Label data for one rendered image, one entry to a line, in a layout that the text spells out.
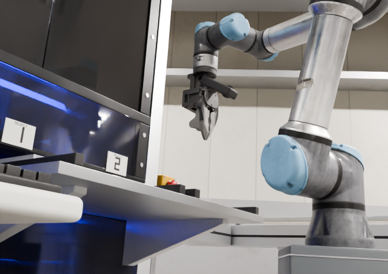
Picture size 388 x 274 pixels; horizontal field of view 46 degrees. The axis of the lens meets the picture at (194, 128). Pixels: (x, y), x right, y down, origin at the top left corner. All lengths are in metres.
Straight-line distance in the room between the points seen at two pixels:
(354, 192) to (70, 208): 0.69
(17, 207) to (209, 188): 3.42
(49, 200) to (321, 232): 0.68
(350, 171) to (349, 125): 3.07
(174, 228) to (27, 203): 0.83
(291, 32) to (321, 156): 0.44
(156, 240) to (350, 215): 0.55
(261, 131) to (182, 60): 0.99
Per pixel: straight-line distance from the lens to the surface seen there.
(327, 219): 1.04
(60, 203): 0.52
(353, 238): 1.02
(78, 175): 0.75
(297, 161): 0.92
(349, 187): 1.05
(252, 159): 3.92
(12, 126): 1.17
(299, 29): 1.27
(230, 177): 3.88
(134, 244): 1.38
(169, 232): 1.30
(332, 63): 1.00
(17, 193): 0.49
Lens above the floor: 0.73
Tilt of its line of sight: 17 degrees up
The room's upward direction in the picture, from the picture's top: 3 degrees clockwise
